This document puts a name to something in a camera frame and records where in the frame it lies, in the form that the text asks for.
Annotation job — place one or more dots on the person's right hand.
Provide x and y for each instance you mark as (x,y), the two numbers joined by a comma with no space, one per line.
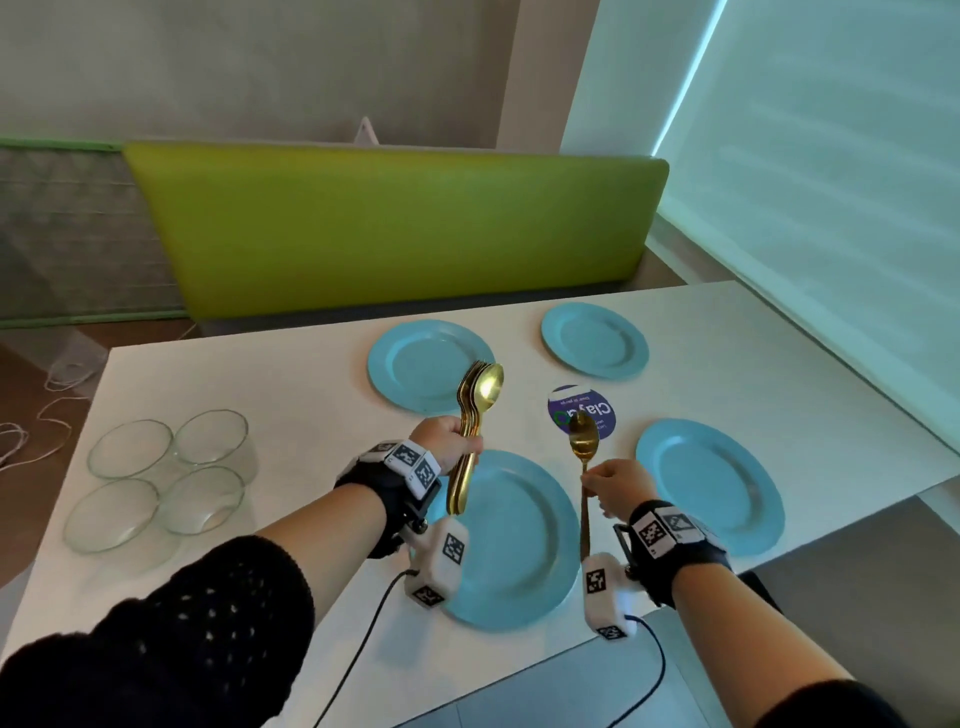
(622,487)

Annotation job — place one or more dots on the person's left hand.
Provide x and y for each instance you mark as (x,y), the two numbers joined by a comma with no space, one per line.
(442,442)

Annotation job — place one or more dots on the blue plate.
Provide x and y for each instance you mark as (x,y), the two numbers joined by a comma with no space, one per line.
(517,555)
(712,487)
(420,367)
(592,341)

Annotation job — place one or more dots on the clear drinking glass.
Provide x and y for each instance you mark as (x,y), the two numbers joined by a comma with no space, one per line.
(129,448)
(202,499)
(212,436)
(111,516)

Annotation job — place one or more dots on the person's left forearm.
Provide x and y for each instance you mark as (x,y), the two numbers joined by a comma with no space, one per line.
(322,547)

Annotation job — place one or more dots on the person's right forearm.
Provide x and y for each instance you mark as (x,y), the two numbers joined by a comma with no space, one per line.
(750,637)

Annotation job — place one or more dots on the blue round sticker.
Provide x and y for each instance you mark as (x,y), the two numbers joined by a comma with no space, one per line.
(562,401)

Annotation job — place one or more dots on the green bench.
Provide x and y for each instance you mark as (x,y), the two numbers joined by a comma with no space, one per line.
(390,232)

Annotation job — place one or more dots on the black knitted sleeve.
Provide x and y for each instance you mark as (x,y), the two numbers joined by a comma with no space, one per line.
(825,709)
(150,645)

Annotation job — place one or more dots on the white sign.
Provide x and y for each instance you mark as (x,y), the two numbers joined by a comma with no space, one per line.
(366,131)

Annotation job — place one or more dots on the white roller blind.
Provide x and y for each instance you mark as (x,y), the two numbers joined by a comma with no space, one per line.
(825,187)

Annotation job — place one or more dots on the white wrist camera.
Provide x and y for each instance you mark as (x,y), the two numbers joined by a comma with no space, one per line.
(604,600)
(439,562)

